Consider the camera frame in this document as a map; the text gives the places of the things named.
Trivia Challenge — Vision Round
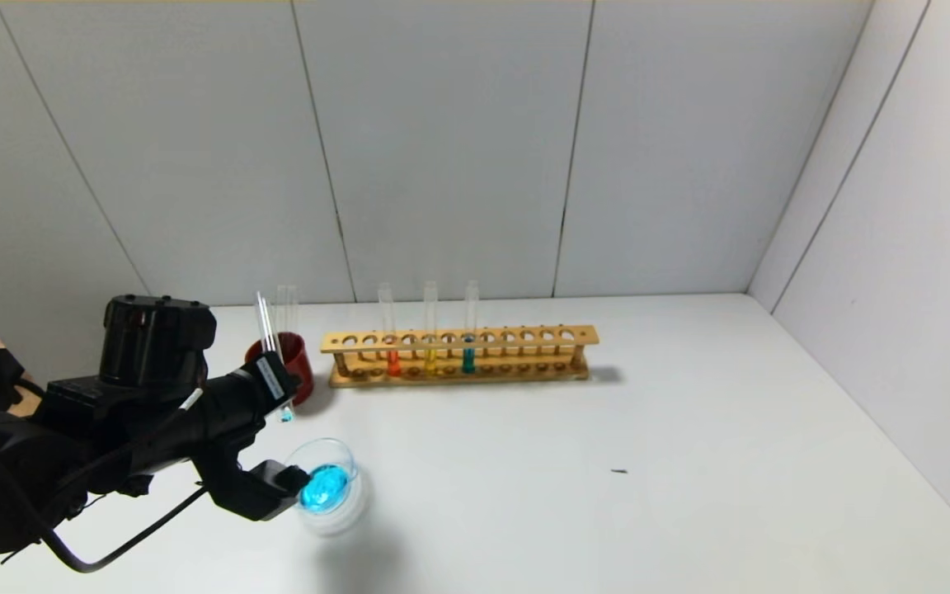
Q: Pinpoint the blue pigment glass test tube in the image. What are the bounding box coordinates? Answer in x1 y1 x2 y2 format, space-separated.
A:
255 290 295 424

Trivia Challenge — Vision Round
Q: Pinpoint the dark red plastic cup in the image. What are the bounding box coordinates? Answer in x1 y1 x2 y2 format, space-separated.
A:
246 332 316 407

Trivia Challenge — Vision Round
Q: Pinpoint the black camera cable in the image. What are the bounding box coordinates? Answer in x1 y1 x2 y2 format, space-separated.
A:
38 388 212 574

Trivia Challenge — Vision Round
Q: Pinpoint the yellow pigment glass test tube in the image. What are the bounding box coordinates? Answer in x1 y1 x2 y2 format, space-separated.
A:
423 281 440 376

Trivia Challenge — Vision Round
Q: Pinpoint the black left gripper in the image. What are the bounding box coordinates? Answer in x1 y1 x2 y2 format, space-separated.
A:
204 351 303 434

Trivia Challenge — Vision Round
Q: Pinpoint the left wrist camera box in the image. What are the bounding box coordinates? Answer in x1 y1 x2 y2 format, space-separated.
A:
195 458 313 522

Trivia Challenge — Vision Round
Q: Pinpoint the teal pigment glass test tube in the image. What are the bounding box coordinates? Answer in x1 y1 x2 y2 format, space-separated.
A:
464 280 480 375

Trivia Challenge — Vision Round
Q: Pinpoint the empty clear glass test tube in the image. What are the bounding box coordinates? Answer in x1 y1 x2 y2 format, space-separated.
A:
276 285 299 339

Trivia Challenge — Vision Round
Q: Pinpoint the clear glass dish with spout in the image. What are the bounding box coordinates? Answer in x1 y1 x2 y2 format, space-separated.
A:
278 437 370 534

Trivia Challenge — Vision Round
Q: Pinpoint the wooden test tube rack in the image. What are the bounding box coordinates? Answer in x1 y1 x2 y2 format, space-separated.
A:
321 324 600 389

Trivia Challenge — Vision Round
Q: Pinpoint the red pigment glass test tube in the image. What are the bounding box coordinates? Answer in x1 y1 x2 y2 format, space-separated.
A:
378 283 402 377

